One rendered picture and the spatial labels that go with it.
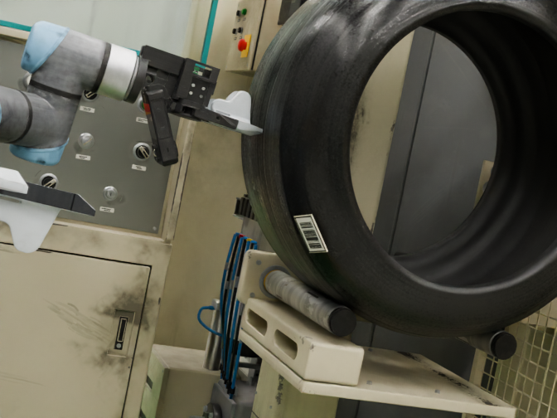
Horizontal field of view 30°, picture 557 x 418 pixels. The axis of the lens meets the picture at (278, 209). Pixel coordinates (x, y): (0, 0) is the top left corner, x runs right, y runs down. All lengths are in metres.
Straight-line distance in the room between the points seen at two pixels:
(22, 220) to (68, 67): 0.59
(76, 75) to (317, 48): 0.34
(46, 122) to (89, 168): 0.76
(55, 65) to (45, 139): 0.10
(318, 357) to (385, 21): 0.50
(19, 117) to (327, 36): 0.45
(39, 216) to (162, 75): 0.64
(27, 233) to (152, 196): 1.34
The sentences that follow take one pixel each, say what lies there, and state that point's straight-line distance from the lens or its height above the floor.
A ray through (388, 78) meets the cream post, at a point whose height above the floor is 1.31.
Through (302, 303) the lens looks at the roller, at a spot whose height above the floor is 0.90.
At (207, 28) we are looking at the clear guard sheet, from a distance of 2.24.
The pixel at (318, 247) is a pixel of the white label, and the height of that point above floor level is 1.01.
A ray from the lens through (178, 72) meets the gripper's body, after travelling 1.53.
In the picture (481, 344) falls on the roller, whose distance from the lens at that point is 1.72.
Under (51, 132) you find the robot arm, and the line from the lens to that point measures 1.49.
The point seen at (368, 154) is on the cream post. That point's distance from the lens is 1.95.
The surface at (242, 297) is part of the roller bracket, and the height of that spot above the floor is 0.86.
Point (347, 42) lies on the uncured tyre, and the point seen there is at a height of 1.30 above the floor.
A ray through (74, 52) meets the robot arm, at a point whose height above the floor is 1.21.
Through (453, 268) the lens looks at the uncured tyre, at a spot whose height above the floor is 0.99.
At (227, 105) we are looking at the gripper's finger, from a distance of 1.54.
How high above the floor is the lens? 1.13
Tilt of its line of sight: 3 degrees down
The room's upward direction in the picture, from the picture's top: 11 degrees clockwise
